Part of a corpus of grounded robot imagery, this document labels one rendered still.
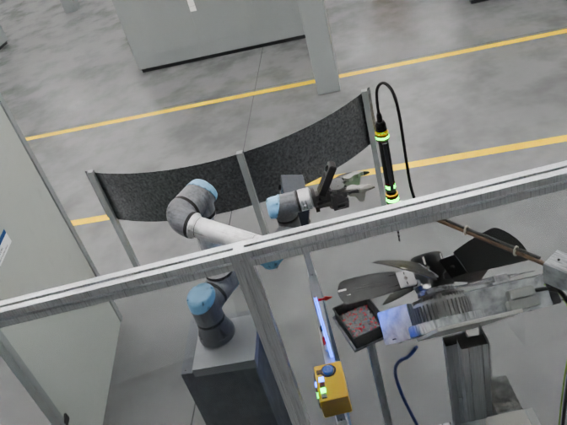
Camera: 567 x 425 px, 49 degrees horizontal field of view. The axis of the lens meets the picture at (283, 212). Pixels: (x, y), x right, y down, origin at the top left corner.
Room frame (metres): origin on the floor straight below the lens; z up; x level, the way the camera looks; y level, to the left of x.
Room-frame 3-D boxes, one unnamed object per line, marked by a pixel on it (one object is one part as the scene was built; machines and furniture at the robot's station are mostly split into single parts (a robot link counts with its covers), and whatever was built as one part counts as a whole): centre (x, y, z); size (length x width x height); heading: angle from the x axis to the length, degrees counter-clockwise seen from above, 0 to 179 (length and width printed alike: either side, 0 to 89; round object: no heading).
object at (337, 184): (1.72, -0.17, 1.63); 0.12 x 0.08 x 0.09; 86
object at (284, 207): (1.73, -0.01, 1.64); 0.11 x 0.08 x 0.09; 86
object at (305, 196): (1.72, -0.09, 1.64); 0.08 x 0.05 x 0.08; 176
